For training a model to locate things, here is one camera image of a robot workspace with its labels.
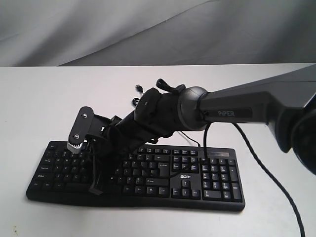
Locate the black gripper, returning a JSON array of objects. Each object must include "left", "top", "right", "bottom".
[{"left": 89, "top": 118, "right": 158, "bottom": 196}]

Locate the black acer keyboard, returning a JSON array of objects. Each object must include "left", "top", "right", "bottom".
[{"left": 26, "top": 141, "right": 245, "bottom": 211}]

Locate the grey backdrop cloth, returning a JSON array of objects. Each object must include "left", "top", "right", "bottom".
[{"left": 0, "top": 0, "right": 316, "bottom": 66}]

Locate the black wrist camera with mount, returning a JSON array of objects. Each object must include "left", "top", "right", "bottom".
[{"left": 67, "top": 106, "right": 113, "bottom": 154}]

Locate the black keyboard usb cable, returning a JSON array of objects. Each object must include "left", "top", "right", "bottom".
[{"left": 130, "top": 84, "right": 202, "bottom": 149}]

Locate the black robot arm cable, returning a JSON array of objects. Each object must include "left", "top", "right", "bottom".
[{"left": 138, "top": 122, "right": 307, "bottom": 237}]

